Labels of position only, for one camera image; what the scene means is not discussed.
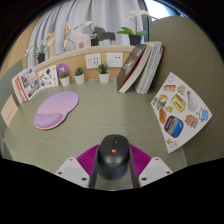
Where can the purple mouse pad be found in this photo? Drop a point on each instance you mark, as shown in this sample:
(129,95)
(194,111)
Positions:
(56,108)

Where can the white wall socket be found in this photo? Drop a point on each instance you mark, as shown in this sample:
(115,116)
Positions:
(115,60)
(93,61)

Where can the green partition panel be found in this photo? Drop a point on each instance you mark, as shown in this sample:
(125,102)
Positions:
(193,56)
(6,80)

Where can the colourful sticker card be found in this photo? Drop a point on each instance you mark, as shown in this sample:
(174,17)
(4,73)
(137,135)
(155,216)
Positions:
(180,111)

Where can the red-edged picture magazine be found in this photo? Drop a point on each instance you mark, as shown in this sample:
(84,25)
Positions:
(30,82)

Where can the beige card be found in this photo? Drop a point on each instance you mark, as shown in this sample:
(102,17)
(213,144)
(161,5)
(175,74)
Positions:
(9,110)

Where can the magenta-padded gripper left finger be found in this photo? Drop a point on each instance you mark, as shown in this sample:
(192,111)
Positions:
(71,170)

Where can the white sticker sheet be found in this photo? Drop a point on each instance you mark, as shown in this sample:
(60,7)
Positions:
(48,76)

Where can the wooden mannequin figure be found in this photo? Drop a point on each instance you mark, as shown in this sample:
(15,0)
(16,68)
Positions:
(67,33)

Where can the black computer mouse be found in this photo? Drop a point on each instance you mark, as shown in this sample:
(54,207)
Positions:
(113,160)

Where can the grey curtain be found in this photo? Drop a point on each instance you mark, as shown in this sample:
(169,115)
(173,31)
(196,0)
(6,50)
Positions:
(100,13)

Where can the white orchid in black pot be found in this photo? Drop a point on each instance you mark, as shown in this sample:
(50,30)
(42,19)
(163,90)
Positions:
(135,39)
(41,58)
(94,41)

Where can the black book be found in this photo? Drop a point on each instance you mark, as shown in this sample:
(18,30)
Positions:
(130,68)

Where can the dark wooden horse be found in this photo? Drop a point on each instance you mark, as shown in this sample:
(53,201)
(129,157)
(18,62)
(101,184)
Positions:
(106,35)

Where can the window with dark frame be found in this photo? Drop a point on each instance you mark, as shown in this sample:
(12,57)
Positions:
(160,6)

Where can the small potted succulent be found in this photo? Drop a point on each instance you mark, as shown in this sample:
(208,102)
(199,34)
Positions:
(79,79)
(64,81)
(104,78)

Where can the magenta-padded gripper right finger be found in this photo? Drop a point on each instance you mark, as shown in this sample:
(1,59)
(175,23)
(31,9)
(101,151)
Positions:
(155,170)

